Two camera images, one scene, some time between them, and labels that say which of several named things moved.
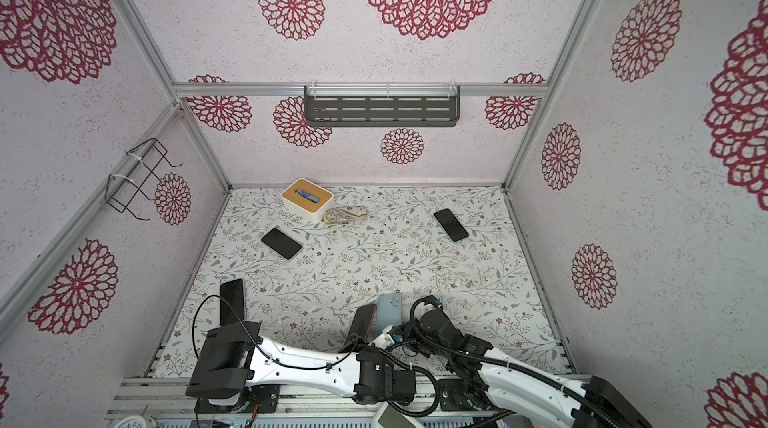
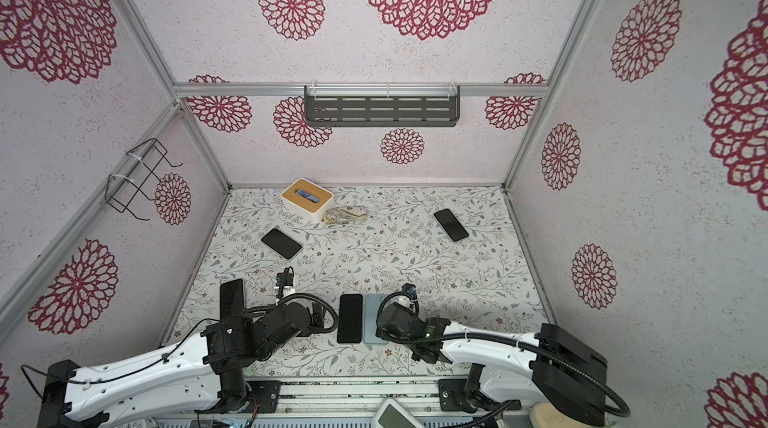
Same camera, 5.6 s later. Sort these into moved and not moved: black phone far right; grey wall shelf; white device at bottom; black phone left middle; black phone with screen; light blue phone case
Moved: light blue phone case; black phone with screen
Not moved: black phone far right; white device at bottom; grey wall shelf; black phone left middle
